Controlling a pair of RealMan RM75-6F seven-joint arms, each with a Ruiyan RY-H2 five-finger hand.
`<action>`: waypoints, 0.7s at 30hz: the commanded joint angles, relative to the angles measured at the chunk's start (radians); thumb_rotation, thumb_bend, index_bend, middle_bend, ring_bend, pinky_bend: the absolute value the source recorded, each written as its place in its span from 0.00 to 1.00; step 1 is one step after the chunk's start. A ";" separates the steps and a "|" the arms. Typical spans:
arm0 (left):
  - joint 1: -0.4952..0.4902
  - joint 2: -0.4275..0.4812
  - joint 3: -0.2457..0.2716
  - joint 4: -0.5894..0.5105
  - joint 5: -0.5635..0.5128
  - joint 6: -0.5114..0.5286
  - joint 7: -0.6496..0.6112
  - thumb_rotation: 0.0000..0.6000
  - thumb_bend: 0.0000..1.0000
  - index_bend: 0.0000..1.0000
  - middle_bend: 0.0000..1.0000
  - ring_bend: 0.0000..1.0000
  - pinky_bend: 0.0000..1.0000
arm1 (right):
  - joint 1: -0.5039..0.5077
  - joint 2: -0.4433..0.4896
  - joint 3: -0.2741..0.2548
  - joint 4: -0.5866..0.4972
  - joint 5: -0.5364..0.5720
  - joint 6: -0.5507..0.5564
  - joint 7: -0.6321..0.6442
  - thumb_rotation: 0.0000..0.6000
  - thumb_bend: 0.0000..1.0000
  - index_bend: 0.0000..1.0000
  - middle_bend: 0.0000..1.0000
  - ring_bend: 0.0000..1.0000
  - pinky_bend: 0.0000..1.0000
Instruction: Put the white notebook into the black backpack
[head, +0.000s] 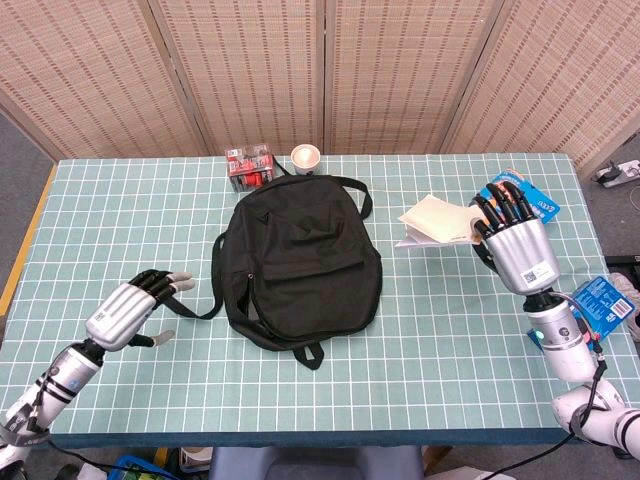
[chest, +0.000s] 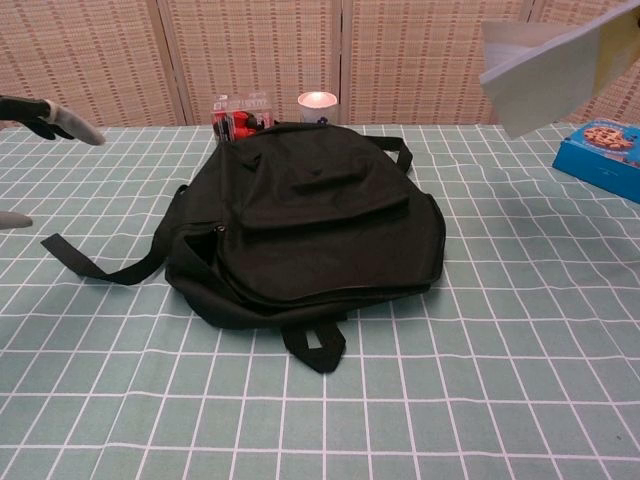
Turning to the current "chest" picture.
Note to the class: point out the black fabric backpack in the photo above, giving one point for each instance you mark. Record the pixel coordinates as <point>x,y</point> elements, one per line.
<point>325,235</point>

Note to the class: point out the white paper cup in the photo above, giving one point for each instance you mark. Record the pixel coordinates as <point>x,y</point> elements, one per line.
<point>316,107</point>

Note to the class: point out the bamboo folding screen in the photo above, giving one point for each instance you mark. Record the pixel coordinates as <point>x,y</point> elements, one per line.
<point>400,55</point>

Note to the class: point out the yellow cover paperback book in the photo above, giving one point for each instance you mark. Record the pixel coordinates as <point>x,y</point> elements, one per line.
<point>540,75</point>

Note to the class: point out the blue cookie box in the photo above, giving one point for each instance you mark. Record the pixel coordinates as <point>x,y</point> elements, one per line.
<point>597,160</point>

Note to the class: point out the clear plastic box red items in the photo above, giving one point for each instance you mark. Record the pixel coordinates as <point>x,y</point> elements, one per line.
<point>235,120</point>

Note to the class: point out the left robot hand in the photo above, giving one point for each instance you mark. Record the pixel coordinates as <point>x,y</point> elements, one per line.
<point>60,120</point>

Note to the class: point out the green checkered tablecloth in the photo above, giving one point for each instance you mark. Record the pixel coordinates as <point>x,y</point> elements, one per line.
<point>450,400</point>

